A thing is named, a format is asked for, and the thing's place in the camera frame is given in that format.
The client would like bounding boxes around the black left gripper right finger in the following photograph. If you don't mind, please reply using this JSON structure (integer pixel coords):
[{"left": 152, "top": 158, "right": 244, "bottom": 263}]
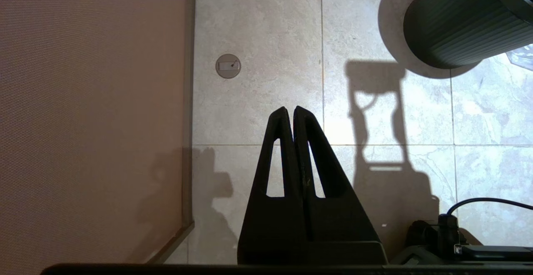
[{"left": 294, "top": 106, "right": 388, "bottom": 265}]

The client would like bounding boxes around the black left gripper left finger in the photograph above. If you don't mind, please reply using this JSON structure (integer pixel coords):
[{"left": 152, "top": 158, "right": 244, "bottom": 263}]
[{"left": 237, "top": 107, "right": 309, "bottom": 265}]

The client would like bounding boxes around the clear plastic trash bag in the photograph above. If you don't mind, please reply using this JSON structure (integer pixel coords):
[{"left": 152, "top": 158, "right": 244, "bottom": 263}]
[{"left": 506, "top": 44, "right": 533, "bottom": 72}]

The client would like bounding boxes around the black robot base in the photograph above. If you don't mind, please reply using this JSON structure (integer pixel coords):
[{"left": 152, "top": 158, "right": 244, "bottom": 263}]
[{"left": 391, "top": 213, "right": 533, "bottom": 265}]

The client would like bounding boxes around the grey metal trash bin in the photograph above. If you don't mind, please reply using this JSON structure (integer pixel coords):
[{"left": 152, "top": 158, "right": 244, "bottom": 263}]
[{"left": 403, "top": 0, "right": 533, "bottom": 69}]

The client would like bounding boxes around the round metal floor plug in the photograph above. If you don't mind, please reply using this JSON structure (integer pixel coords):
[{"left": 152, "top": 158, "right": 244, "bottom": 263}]
[{"left": 215, "top": 53, "right": 242, "bottom": 79}]

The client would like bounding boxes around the thin black base cable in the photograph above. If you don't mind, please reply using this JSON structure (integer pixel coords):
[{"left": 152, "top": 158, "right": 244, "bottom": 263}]
[{"left": 446, "top": 197, "right": 533, "bottom": 218}]

